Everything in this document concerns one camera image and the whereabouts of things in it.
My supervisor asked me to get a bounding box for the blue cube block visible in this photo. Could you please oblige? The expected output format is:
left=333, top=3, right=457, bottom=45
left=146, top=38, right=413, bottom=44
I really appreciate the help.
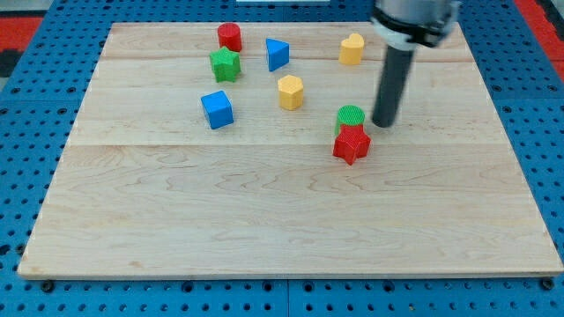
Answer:
left=200, top=91, right=234, bottom=129

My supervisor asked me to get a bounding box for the red cylinder block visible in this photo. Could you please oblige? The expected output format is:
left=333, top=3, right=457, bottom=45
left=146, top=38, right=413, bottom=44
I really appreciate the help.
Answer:
left=217, top=22, right=242, bottom=52

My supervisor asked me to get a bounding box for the blue triangle block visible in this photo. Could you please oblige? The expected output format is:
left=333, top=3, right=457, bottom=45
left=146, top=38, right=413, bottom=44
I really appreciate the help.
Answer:
left=265, top=38, right=290, bottom=72

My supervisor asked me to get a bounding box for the green cylinder block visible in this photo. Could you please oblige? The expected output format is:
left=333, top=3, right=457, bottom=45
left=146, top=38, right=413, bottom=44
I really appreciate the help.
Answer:
left=334, top=105, right=365, bottom=136

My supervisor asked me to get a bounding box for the yellow hexagon block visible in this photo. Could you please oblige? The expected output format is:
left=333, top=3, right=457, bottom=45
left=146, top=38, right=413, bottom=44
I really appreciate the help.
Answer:
left=278, top=75, right=304, bottom=110

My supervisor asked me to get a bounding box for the red star block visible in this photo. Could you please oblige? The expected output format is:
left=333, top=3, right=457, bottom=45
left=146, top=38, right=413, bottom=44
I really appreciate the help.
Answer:
left=332, top=124, right=371, bottom=166

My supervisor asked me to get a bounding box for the green star block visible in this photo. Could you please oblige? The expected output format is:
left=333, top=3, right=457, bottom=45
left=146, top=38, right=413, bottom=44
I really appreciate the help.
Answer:
left=209, top=47, right=241, bottom=83

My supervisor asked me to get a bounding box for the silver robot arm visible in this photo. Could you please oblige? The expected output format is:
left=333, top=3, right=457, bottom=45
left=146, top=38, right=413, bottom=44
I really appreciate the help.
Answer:
left=370, top=0, right=462, bottom=51

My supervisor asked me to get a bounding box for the wooden board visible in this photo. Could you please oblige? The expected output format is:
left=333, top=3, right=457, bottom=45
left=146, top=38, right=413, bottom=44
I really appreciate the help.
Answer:
left=18, top=23, right=563, bottom=280

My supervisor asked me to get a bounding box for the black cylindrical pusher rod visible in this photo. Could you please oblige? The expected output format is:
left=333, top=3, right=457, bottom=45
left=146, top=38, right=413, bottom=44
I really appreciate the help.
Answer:
left=372, top=46, right=413, bottom=128

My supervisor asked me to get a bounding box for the yellow heart block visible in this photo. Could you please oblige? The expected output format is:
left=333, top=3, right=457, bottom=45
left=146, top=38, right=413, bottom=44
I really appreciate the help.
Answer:
left=338, top=33, right=365, bottom=65

